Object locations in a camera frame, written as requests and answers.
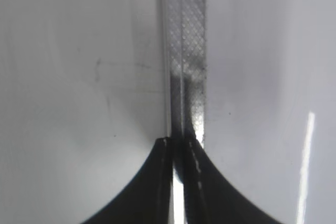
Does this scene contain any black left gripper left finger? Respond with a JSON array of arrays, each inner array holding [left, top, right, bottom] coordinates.
[[85, 137, 173, 224]]

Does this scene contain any white whiteboard with aluminium frame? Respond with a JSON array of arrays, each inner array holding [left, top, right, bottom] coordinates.
[[161, 0, 335, 223]]

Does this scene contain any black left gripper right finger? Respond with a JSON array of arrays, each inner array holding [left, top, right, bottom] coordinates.
[[182, 137, 277, 223]]

